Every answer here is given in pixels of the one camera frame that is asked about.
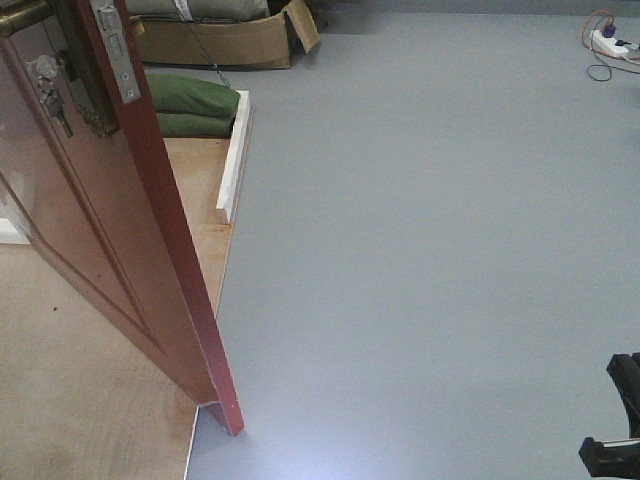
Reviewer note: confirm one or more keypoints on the brown red door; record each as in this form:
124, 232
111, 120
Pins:
106, 214

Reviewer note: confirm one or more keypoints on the white wooden edge beam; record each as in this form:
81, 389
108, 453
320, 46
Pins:
232, 173

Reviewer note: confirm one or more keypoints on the lower green sandbag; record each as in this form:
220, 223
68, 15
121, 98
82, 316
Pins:
190, 125

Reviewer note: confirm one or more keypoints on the green sandbag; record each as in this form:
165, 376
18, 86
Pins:
190, 125
187, 95

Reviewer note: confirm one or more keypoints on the flattened open cardboard box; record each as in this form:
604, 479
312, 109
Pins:
265, 44

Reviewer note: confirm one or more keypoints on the upper green sandbag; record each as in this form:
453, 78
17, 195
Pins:
187, 95

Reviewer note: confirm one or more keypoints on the large olive woven sack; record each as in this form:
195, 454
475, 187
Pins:
196, 10

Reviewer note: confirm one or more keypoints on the plywood base platform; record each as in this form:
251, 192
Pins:
78, 401

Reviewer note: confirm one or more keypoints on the silver latch plate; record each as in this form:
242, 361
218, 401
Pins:
111, 30

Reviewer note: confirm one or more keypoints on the keys in lock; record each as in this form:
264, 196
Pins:
44, 70

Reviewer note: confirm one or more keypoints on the white power strip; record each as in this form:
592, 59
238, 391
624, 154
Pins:
606, 46

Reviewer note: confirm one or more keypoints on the blue power plug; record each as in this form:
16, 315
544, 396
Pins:
608, 31

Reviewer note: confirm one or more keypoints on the white wooden brace frame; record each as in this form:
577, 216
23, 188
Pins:
10, 235

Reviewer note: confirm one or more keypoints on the brass door handle plate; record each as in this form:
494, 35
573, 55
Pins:
70, 46

